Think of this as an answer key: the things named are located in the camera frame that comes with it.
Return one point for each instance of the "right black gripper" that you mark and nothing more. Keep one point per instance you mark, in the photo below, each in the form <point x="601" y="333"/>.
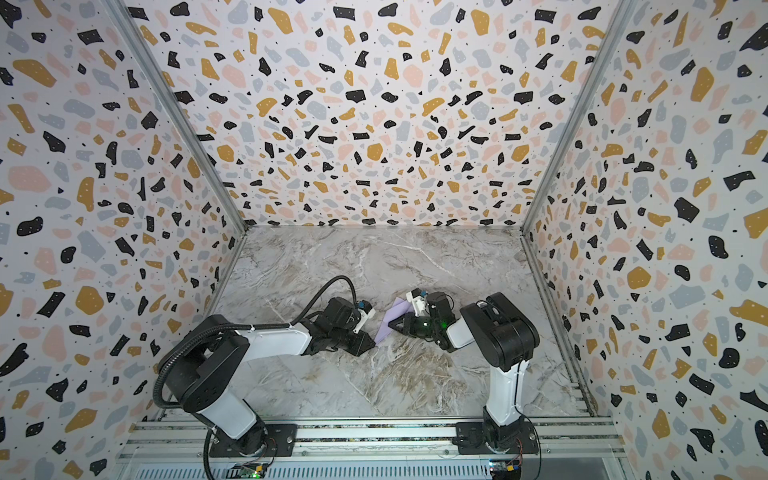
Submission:
<point x="417" y="323"/>

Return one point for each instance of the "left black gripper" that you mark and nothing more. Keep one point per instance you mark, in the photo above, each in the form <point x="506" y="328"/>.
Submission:
<point x="358" y="348"/>

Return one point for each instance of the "lilac square paper sheet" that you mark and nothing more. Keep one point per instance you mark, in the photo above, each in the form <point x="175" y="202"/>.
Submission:
<point x="398" y="309"/>

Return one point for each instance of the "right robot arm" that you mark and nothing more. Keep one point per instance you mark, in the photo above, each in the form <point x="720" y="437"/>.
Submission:
<point x="504" y="335"/>

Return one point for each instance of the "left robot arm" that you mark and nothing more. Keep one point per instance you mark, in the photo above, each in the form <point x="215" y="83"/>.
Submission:
<point x="195" y="375"/>

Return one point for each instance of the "right circuit board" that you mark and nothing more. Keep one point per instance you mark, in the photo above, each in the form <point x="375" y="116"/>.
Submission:
<point x="505" y="469"/>

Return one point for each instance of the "circuit board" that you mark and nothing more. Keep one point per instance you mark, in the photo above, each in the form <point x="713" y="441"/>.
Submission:
<point x="252" y="470"/>
<point x="505" y="469"/>

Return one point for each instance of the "left circuit board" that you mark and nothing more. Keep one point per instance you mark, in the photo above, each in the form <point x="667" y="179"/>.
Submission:
<point x="252" y="470"/>

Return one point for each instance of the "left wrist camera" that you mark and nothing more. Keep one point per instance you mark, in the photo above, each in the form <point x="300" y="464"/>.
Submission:
<point x="366" y="311"/>

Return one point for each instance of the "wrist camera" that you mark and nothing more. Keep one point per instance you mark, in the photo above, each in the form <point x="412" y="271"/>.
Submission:
<point x="417" y="299"/>
<point x="366" y="311"/>

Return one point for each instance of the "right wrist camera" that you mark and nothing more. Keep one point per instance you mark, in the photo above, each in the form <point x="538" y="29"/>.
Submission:
<point x="417" y="299"/>

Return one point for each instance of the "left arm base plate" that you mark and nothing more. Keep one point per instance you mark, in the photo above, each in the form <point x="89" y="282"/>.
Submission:
<point x="262" y="441"/>

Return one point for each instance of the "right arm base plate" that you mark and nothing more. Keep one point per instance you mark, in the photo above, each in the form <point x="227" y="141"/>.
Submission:
<point x="488" y="438"/>

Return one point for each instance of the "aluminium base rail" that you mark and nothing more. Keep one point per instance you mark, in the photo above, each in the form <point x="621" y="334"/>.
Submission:
<point x="378" y="448"/>

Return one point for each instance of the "left aluminium corner post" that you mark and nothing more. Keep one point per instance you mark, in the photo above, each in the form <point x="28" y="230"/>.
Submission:
<point x="120" y="16"/>

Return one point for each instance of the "aluminium corner post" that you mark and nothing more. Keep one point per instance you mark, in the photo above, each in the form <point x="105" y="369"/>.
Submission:
<point x="120" y="16"/>
<point x="615" y="27"/>

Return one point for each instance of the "right aluminium corner post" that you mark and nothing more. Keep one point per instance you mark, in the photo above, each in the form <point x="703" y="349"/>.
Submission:
<point x="615" y="27"/>

